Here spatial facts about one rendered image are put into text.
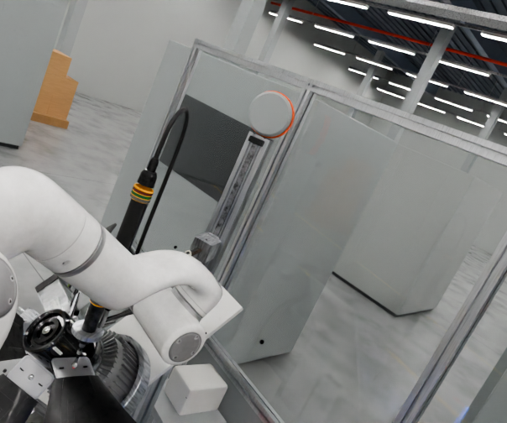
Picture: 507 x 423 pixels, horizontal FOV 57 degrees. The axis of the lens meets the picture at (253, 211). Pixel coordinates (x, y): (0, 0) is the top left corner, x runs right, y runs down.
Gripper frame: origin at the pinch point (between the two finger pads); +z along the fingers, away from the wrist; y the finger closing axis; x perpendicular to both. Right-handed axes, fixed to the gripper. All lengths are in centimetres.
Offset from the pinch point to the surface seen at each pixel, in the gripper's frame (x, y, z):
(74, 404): -30.9, -2.8, -10.5
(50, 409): -32.1, -7.3, -10.2
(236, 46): 92, 343, 504
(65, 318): -22.6, -2.1, 8.1
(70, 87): -82, 241, 790
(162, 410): -63, 45, 14
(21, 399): -41.5, -7.8, 3.1
